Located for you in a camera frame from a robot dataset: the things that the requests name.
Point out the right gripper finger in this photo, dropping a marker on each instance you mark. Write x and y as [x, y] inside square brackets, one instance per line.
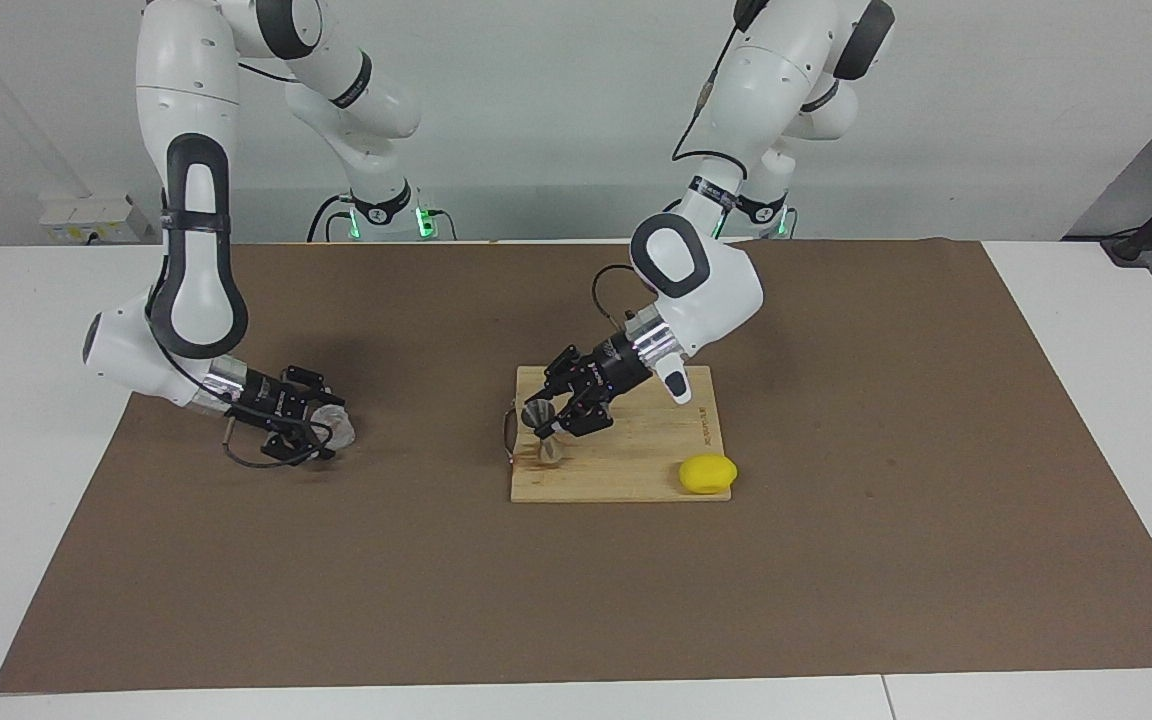
[291, 448]
[311, 385]

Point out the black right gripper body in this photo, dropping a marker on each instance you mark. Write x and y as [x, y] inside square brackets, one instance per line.
[264, 400]

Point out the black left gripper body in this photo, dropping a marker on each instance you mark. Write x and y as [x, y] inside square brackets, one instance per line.
[614, 368]

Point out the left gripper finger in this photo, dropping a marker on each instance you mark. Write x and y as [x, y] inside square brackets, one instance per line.
[586, 418]
[564, 372]

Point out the steel double jigger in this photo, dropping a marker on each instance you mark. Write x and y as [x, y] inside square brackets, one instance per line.
[548, 450]

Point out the clear plastic cup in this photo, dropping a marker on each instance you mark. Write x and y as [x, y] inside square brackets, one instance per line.
[341, 428]

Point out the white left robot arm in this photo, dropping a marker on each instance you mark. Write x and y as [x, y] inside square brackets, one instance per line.
[706, 290]

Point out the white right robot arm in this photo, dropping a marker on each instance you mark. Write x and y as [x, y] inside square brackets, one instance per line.
[196, 290]

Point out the wooden cutting board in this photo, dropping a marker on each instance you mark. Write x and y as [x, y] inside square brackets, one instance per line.
[636, 470]

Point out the yellow lemon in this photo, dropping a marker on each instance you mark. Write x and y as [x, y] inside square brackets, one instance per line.
[706, 475]

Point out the brown paper table mat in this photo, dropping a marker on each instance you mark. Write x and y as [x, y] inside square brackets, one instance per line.
[836, 580]

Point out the white wall power strip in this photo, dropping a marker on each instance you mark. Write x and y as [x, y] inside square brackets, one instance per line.
[96, 218]

